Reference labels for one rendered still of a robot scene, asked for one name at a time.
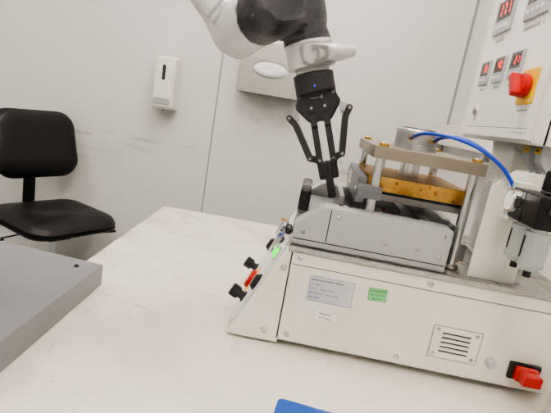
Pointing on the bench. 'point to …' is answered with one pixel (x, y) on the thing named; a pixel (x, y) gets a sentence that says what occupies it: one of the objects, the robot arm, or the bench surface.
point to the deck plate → (538, 282)
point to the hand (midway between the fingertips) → (329, 179)
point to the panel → (264, 268)
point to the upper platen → (416, 188)
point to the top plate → (429, 152)
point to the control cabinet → (510, 124)
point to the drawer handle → (305, 194)
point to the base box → (403, 319)
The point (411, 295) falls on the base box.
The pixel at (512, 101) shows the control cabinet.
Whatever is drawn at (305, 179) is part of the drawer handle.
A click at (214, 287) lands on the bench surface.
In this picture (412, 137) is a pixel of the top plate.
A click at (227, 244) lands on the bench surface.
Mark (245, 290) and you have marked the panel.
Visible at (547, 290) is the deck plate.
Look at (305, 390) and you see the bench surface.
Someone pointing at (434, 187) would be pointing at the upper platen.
